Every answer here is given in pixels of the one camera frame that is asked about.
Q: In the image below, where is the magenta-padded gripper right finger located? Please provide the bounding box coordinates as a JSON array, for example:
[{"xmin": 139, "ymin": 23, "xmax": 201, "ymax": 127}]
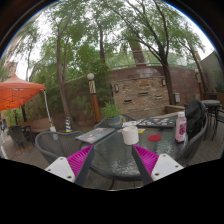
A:
[{"xmin": 131, "ymin": 143, "xmax": 185, "ymax": 186}]

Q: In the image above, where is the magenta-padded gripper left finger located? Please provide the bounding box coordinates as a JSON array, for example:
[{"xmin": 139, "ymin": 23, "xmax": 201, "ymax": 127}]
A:
[{"xmin": 44, "ymin": 144, "xmax": 96, "ymax": 188}]

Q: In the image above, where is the purple juice bottle white cap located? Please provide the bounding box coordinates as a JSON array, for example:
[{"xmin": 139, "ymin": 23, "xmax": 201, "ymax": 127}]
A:
[{"xmin": 174, "ymin": 111, "xmax": 188, "ymax": 144}]

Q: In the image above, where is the flat round red coaster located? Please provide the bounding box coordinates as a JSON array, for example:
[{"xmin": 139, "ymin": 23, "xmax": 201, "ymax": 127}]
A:
[{"xmin": 147, "ymin": 134, "xmax": 163, "ymax": 143}]

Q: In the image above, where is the blue yellow striped cone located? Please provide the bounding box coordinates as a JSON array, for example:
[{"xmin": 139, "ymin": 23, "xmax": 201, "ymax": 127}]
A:
[{"xmin": 64, "ymin": 116, "xmax": 73, "ymax": 133}]

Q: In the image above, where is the black laptop with stickers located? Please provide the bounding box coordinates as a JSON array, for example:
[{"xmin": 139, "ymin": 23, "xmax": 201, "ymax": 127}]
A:
[{"xmin": 136, "ymin": 116, "xmax": 177, "ymax": 129}]

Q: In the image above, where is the white cup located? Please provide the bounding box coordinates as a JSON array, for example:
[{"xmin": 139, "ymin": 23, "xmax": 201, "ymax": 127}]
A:
[{"xmin": 121, "ymin": 125, "xmax": 140, "ymax": 146}]

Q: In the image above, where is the silver laptop with stickers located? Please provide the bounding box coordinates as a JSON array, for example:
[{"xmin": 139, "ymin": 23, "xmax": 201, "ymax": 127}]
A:
[{"xmin": 75, "ymin": 127, "xmax": 117, "ymax": 145}]

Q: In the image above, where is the dark patio chair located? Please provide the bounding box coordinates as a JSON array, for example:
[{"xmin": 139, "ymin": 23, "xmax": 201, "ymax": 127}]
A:
[{"xmin": 6, "ymin": 124, "xmax": 34, "ymax": 151}]

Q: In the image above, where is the white sticker sheet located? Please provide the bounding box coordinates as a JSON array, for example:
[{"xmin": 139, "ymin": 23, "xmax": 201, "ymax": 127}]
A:
[{"xmin": 121, "ymin": 119, "xmax": 143, "ymax": 128}]

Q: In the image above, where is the green plant in teal pot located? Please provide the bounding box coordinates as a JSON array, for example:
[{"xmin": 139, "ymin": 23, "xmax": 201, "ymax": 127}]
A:
[{"xmin": 100, "ymin": 101, "xmax": 124, "ymax": 129}]

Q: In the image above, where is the dark round patio table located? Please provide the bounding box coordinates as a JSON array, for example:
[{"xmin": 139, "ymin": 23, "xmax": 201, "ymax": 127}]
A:
[{"xmin": 200, "ymin": 99, "xmax": 223, "ymax": 141}]

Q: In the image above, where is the tall dark-trunked tree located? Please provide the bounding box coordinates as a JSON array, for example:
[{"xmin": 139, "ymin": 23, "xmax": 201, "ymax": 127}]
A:
[{"xmin": 99, "ymin": 0, "xmax": 208, "ymax": 106}]

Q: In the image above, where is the orange canopy tent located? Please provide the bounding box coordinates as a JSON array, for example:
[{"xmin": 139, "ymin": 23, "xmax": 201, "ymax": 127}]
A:
[{"xmin": 0, "ymin": 73, "xmax": 57, "ymax": 133}]

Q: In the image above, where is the globe-topped lamp post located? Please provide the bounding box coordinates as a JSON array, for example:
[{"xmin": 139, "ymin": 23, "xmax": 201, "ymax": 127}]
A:
[{"xmin": 86, "ymin": 72, "xmax": 102, "ymax": 124}]

